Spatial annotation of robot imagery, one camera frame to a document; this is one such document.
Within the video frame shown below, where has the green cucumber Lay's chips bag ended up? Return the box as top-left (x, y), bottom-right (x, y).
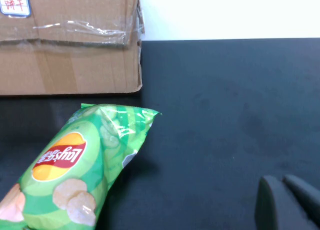
top-left (0, 103), bottom-right (163, 230)

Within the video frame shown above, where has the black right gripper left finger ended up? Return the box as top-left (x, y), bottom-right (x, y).
top-left (254, 175), bottom-right (320, 230)

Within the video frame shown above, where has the white label red handwriting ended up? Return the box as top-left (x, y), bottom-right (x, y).
top-left (0, 0), bottom-right (32, 19)

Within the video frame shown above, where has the brown cardboard box clear tape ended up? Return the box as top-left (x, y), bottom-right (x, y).
top-left (0, 0), bottom-right (146, 97)

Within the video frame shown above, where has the clear packing tape strip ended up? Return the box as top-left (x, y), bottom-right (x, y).
top-left (0, 1), bottom-right (146, 53)

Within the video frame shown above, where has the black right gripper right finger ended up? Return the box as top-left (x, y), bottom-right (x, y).
top-left (282, 174), bottom-right (320, 227)

